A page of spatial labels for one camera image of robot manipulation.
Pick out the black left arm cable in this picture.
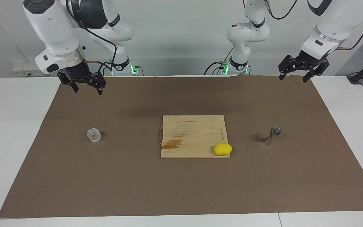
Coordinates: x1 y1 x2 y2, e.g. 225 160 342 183
263 0 363 51

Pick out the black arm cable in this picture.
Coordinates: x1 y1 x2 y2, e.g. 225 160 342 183
66 0 118 75
263 0 363 51

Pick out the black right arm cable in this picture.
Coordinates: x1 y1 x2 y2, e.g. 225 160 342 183
66 0 118 75

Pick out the steel double jigger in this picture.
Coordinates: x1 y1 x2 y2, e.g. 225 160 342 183
262 126 282 146

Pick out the white wall socket box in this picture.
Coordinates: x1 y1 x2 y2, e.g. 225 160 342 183
13 61 45 77

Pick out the clear glass cup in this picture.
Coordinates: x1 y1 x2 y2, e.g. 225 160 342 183
87 128 102 143

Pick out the wooden cutting board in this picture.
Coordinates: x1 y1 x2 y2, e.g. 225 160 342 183
158 115 231 159

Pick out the yellow lemon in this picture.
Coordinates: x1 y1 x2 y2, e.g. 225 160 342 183
214 143 233 157

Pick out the brown table mat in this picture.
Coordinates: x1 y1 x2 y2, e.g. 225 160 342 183
0 76 363 219

